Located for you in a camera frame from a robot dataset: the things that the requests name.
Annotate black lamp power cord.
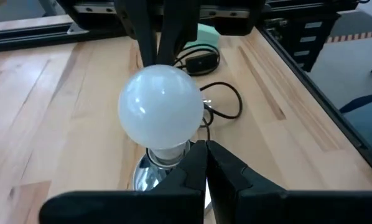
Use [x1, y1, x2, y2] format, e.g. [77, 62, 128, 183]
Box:
[172, 43, 244, 141]

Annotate green light bulb box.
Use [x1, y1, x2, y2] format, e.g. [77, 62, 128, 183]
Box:
[185, 23, 221, 50]

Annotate blue office chair base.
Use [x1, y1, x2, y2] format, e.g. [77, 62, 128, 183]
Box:
[339, 36, 372, 114]

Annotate chrome lamp socket base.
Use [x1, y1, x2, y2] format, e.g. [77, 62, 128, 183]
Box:
[132, 140, 212, 216]

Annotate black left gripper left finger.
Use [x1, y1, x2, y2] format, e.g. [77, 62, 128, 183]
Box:
[38, 139, 208, 224]

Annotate white frosted light bulb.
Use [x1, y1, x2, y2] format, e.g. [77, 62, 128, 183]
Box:
[118, 63, 205, 169]

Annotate black equipment cart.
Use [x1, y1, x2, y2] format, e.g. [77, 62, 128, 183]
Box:
[262, 12, 342, 73]

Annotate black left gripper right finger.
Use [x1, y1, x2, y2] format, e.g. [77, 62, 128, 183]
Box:
[206, 139, 372, 224]

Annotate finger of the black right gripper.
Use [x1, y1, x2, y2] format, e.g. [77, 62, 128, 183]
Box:
[113, 0, 162, 68]
[156, 0, 203, 67]

